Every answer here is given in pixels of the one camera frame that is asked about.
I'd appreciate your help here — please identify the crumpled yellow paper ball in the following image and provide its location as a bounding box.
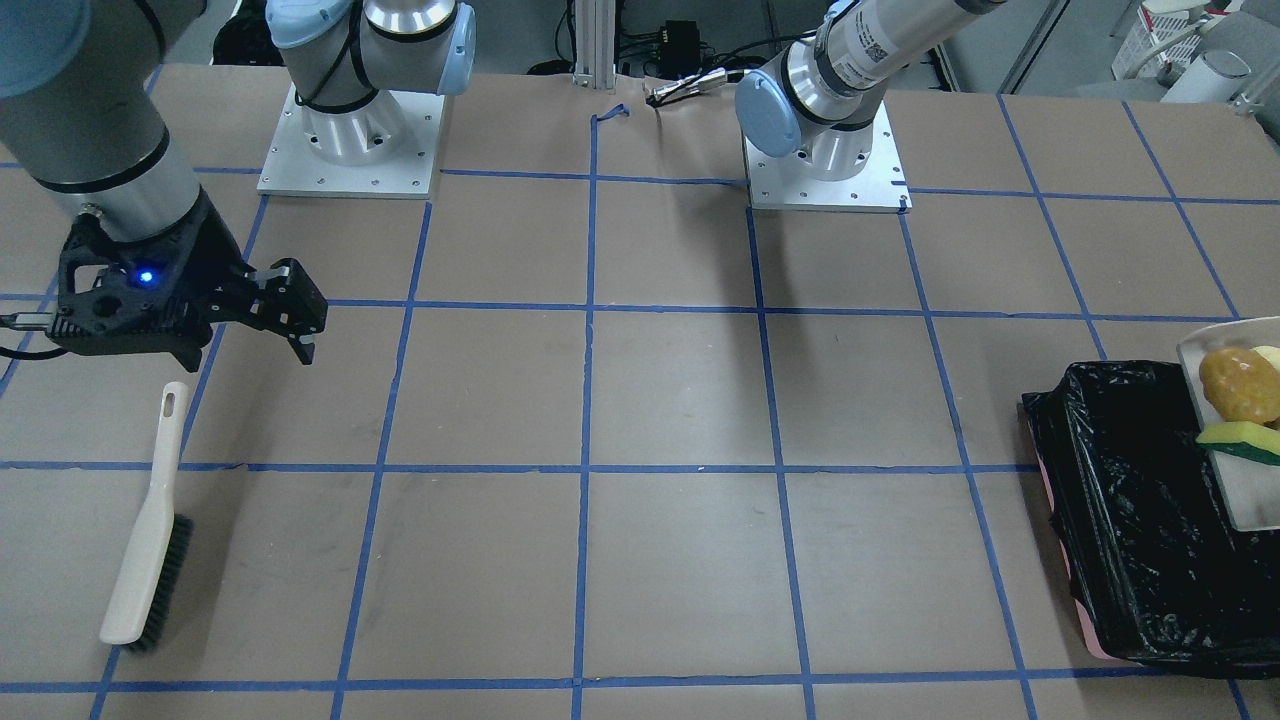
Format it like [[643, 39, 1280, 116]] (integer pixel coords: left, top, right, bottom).
[[1198, 346, 1279, 425]]

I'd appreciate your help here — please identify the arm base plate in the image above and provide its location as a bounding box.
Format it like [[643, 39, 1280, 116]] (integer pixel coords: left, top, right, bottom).
[[742, 102, 913, 214], [257, 90, 448, 201]]

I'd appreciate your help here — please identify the aluminium frame post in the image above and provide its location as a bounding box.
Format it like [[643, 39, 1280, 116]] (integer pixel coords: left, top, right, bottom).
[[572, 0, 618, 94]]

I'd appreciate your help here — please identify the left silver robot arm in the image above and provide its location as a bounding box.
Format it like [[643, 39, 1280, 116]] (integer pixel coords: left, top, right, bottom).
[[735, 1, 1002, 183]]

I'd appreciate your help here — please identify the beige plastic dustpan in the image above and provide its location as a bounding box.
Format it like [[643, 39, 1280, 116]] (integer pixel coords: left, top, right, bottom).
[[1178, 316, 1279, 532]]

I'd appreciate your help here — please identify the beige hand brush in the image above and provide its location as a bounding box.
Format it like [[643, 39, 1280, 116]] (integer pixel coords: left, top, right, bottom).
[[99, 380, 193, 653]]

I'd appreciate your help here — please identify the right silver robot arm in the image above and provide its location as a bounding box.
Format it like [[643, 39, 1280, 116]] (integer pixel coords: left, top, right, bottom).
[[3, 1, 328, 372]]

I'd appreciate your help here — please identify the yellow sponge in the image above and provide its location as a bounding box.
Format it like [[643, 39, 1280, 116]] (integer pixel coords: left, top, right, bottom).
[[1196, 421, 1279, 466]]

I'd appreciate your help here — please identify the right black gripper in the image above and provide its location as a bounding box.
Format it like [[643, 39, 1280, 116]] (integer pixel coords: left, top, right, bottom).
[[50, 191, 328, 372]]

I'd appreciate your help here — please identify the black lined trash bin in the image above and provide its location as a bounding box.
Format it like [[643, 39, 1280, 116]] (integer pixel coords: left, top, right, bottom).
[[1021, 360, 1279, 679]]

